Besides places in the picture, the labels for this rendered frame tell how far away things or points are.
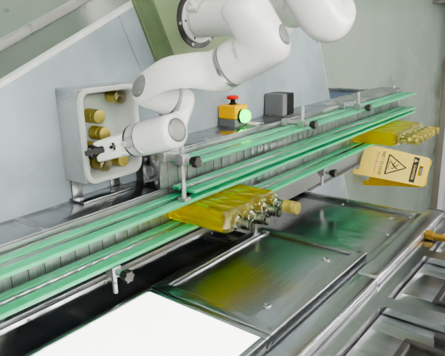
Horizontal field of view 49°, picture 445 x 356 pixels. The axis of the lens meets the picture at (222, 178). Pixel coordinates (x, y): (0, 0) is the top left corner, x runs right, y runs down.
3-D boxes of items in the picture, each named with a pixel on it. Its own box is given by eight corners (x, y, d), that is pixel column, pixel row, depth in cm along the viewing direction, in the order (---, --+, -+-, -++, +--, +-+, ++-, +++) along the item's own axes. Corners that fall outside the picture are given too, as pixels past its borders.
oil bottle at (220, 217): (167, 218, 133) (231, 236, 120) (167, 198, 131) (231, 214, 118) (182, 212, 137) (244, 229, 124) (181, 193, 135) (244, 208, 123)
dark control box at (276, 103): (263, 114, 185) (282, 116, 180) (263, 93, 183) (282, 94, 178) (275, 111, 191) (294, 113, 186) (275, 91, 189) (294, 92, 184)
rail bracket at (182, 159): (160, 197, 128) (196, 206, 121) (156, 133, 124) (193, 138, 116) (168, 194, 131) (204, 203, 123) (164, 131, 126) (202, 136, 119)
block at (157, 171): (141, 186, 132) (159, 191, 128) (138, 152, 129) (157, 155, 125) (150, 183, 135) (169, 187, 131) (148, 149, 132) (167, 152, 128)
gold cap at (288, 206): (283, 214, 133) (297, 217, 131) (278, 207, 131) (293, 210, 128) (288, 203, 135) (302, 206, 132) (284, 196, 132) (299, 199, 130)
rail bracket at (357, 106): (337, 109, 206) (369, 111, 198) (338, 91, 204) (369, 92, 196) (342, 108, 209) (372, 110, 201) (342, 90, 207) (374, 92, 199)
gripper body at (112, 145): (126, 161, 106) (96, 167, 113) (160, 150, 113) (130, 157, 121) (116, 127, 105) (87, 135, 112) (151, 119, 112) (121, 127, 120)
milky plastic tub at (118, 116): (66, 181, 120) (87, 186, 115) (54, 87, 114) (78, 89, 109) (121, 165, 133) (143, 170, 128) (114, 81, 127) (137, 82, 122)
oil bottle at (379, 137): (352, 142, 221) (416, 149, 204) (352, 129, 220) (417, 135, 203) (357, 140, 225) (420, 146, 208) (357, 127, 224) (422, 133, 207)
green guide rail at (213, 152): (170, 162, 130) (193, 166, 125) (170, 158, 129) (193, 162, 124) (401, 93, 261) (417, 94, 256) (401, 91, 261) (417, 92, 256)
